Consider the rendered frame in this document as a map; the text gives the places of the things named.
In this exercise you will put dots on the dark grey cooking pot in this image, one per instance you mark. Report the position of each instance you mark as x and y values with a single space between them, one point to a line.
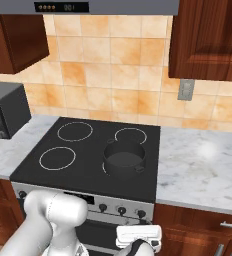
124 159

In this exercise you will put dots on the grey wall socket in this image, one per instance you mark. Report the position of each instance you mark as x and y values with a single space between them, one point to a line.
186 89

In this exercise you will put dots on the black and silver stove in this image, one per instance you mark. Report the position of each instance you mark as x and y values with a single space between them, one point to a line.
84 156

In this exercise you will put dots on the dark wood base cupboard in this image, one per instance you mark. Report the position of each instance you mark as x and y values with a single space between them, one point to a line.
3 210

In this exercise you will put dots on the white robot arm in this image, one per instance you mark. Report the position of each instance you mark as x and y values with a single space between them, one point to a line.
58 208

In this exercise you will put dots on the grey range hood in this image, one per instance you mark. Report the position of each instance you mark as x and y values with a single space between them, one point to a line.
121 6

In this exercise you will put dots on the dark wood drawer front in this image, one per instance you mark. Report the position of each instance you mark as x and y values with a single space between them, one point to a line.
194 223

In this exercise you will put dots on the black stove knob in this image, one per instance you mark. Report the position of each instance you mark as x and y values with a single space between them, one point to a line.
141 213
22 194
103 207
122 210

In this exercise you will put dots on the black oven door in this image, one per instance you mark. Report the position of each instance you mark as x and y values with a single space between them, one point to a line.
99 233

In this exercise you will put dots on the dark wood wall cupboard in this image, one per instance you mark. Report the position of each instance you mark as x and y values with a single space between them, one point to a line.
14 43
208 40

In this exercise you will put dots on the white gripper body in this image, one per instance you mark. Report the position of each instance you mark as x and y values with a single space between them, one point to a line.
138 232

